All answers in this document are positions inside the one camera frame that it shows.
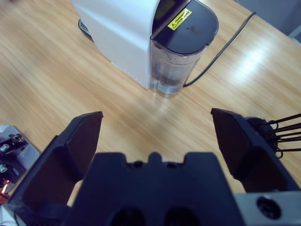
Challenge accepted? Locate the white metal frame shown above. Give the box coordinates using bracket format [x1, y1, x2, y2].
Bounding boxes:
[288, 23, 301, 45]

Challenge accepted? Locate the metal drip tray grate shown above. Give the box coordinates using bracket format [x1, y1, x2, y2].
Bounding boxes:
[78, 18, 95, 42]

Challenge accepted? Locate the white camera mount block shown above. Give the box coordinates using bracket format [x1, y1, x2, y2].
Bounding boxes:
[0, 124, 41, 226]

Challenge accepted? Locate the white capsule coffee machine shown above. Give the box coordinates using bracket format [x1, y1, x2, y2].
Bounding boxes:
[70, 0, 191, 90]

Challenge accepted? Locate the black machine power cable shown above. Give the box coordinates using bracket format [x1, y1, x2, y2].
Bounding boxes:
[183, 11, 257, 87]

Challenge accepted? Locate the black capsule holder with rods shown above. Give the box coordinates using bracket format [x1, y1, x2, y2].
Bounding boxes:
[246, 113, 301, 159]

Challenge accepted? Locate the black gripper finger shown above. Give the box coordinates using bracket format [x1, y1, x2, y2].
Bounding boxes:
[5, 111, 104, 226]
[211, 107, 301, 195]

